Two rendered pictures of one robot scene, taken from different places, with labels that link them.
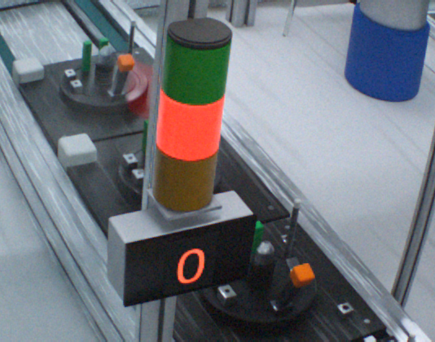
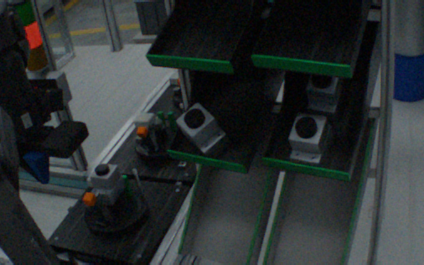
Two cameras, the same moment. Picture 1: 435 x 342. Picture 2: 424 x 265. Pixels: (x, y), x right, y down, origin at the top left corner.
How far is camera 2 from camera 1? 1.06 m
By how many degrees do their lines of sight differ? 45
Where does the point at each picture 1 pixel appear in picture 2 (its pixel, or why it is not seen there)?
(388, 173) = not seen: hidden behind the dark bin
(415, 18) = (409, 48)
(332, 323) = (172, 168)
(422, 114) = (411, 110)
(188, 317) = (128, 145)
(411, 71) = (409, 82)
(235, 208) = (54, 75)
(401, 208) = not seen: hidden behind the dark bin
